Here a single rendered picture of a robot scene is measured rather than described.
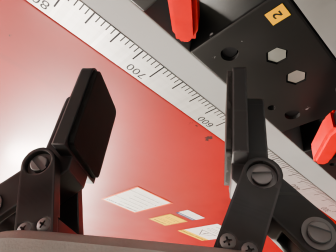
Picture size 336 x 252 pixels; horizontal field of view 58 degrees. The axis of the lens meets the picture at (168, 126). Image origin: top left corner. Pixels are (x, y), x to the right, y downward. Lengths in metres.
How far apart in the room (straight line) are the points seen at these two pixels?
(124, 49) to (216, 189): 0.30
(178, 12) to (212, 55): 0.08
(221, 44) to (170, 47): 0.04
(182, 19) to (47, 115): 0.24
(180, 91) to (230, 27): 0.09
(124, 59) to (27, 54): 0.09
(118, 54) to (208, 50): 0.08
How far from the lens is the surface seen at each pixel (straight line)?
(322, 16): 0.25
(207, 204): 0.56
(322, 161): 0.34
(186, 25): 0.20
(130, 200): 0.59
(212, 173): 0.45
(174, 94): 0.31
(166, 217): 0.65
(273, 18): 0.25
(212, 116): 0.33
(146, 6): 0.24
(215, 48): 0.26
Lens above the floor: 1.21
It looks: 40 degrees up
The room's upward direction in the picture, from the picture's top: 117 degrees counter-clockwise
